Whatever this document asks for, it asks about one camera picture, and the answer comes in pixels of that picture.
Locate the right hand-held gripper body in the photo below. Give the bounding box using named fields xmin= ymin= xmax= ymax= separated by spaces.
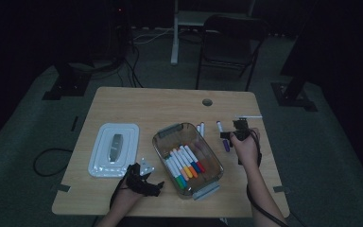
xmin=232 ymin=114 xmax=263 ymax=142

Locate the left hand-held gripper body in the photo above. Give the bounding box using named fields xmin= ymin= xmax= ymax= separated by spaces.
xmin=126 ymin=157 xmax=155 ymax=197

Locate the white marker purple cap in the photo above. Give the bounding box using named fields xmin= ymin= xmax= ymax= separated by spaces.
xmin=216 ymin=120 xmax=231 ymax=153

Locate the white marker light blue cap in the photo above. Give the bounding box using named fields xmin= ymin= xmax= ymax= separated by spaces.
xmin=169 ymin=153 xmax=188 ymax=189

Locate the white marker yellow cap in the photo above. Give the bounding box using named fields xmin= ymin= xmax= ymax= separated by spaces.
xmin=172 ymin=150 xmax=193 ymax=180

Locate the white box lid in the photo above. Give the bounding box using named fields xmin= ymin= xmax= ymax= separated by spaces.
xmin=87 ymin=122 xmax=141 ymax=179

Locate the clear plastic storage box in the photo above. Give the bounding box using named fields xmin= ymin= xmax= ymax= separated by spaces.
xmin=151 ymin=121 xmax=225 ymax=201

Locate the white marker orange cap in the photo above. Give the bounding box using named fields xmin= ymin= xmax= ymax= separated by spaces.
xmin=175 ymin=148 xmax=199 ymax=179

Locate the white marker red cap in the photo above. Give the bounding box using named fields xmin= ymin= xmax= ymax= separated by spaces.
xmin=183 ymin=144 xmax=207 ymax=174

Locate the person's right hand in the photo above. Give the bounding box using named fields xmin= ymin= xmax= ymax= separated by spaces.
xmin=230 ymin=127 xmax=262 ymax=168

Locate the person's left hand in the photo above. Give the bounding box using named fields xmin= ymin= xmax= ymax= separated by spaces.
xmin=112 ymin=185 xmax=146 ymax=210

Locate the black metal stand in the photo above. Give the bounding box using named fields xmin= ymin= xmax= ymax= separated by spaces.
xmin=42 ymin=61 xmax=93 ymax=102
xmin=270 ymin=0 xmax=319 ymax=113

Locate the grey tape piece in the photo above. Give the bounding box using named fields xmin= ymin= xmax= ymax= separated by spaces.
xmin=51 ymin=183 xmax=71 ymax=193
xmin=272 ymin=185 xmax=291 ymax=194

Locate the black folding chair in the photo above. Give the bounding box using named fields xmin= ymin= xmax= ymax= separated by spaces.
xmin=196 ymin=13 xmax=268 ymax=93

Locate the grey round stand base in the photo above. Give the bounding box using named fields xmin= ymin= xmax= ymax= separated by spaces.
xmin=69 ymin=58 xmax=122 ymax=75

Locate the dark equipment tower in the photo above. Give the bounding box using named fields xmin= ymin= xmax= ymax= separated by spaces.
xmin=107 ymin=0 xmax=133 ymax=61

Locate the left hand-held gripper cable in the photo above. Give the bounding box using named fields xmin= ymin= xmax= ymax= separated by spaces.
xmin=109 ymin=164 xmax=133 ymax=210

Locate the hand-held gripper cable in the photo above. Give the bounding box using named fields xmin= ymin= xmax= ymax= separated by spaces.
xmin=246 ymin=128 xmax=291 ymax=227
xmin=109 ymin=164 xmax=133 ymax=210

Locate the right hand-held gripper cable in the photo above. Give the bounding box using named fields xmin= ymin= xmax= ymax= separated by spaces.
xmin=246 ymin=128 xmax=291 ymax=227

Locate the bundle of black cables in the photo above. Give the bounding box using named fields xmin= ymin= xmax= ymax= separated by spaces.
xmin=119 ymin=31 xmax=145 ymax=89

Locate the white desk frame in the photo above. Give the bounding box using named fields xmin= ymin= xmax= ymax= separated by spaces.
xmin=169 ymin=0 xmax=256 ymax=66

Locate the looped black cable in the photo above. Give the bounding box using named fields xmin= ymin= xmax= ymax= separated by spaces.
xmin=32 ymin=148 xmax=74 ymax=178

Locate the white cable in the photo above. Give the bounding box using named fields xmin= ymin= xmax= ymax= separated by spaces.
xmin=131 ymin=27 xmax=175 ymax=44

